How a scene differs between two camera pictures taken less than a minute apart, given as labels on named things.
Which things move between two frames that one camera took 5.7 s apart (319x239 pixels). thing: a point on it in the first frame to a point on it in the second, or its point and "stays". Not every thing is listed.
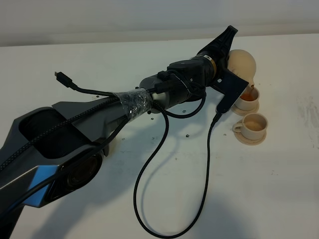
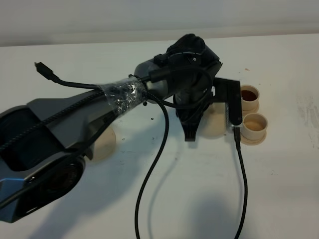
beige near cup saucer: [245, 141] stays
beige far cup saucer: [235, 110] stays
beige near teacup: [253, 126] stays
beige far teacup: [248, 99] stays
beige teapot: [242, 64] to [214, 122]
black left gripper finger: [224, 40] to [190, 127]
